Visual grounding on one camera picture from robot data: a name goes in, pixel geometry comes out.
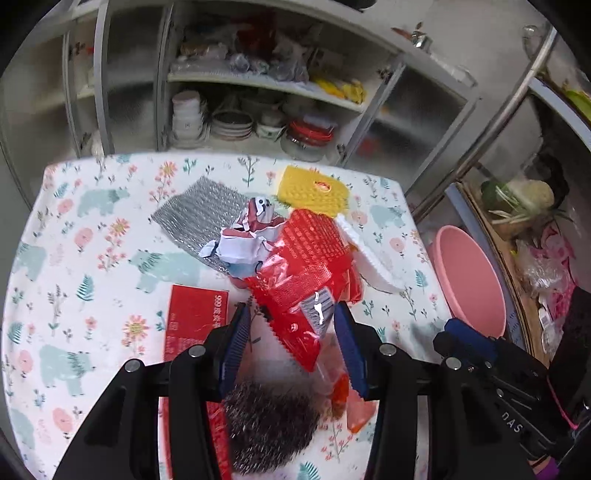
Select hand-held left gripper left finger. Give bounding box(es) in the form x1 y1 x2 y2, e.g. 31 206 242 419
53 302 252 480

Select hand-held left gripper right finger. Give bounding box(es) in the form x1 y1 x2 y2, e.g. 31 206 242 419
333 301 532 480

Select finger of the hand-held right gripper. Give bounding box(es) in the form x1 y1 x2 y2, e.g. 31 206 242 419
433 331 550 393
444 318 498 365

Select red box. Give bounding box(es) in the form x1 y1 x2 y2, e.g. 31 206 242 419
157 284 234 480

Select pink plastic bucket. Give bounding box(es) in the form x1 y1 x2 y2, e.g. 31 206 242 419
427 224 509 340

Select orange plastic wrapper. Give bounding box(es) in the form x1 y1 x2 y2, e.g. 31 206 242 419
318 342 379 435

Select dark steel wool ball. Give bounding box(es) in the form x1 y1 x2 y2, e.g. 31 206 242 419
221 379 324 476

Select red white paper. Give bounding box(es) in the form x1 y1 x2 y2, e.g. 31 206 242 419
199 196 289 280

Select red plastic wrapper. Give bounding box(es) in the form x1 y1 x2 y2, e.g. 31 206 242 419
244 209 365 372

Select silver bubble bag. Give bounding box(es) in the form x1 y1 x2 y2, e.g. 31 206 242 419
150 175 252 273

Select yellow ribbed sponge pad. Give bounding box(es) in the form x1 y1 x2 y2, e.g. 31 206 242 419
276 165 351 217

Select pink polka dot bag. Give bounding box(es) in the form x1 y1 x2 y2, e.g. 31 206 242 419
538 224 579 324

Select clear plastic bag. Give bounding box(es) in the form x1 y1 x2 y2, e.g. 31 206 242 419
517 237 572 297

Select green onions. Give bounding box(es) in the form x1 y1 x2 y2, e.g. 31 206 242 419
480 180 568 228

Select napa cabbage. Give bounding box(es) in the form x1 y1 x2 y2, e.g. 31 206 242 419
508 179 556 213

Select floral tablecloth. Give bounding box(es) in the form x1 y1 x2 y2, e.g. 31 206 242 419
0 152 455 480

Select stack of dark-rimmed plates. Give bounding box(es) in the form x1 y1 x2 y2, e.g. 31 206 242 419
210 108 254 141

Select red-lidded glass containers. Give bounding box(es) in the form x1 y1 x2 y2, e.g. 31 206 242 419
281 117 340 162

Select metal shelf rack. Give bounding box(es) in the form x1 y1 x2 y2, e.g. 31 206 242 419
406 18 591 370

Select stack of white bowls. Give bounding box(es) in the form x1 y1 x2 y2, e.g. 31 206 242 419
171 90 211 146

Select white kitchen cabinet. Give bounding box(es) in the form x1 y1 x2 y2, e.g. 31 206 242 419
0 0 483 199

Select yellow packets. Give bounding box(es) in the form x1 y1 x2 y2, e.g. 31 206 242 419
311 76 368 104

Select pile of plastic bags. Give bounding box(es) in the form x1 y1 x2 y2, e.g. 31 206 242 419
178 23 319 84

